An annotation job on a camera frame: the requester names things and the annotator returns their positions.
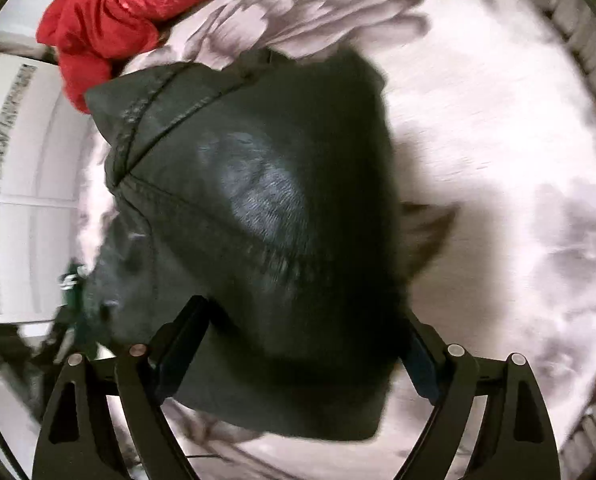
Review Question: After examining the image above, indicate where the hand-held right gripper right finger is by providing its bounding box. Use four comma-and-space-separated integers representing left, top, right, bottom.
394, 311, 561, 480

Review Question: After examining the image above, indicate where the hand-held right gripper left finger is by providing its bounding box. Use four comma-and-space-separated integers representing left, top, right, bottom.
32, 295, 211, 480

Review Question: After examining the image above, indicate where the black leather jacket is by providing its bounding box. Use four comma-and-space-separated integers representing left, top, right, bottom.
80, 47, 413, 443

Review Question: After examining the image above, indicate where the white sliding-door wardrobe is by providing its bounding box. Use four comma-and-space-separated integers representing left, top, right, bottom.
0, 15, 104, 401

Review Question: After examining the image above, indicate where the floral purple bed blanket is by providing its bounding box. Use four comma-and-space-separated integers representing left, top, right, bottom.
75, 0, 596, 480

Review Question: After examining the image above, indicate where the red quilt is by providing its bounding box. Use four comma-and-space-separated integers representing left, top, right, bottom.
35, 0, 249, 116

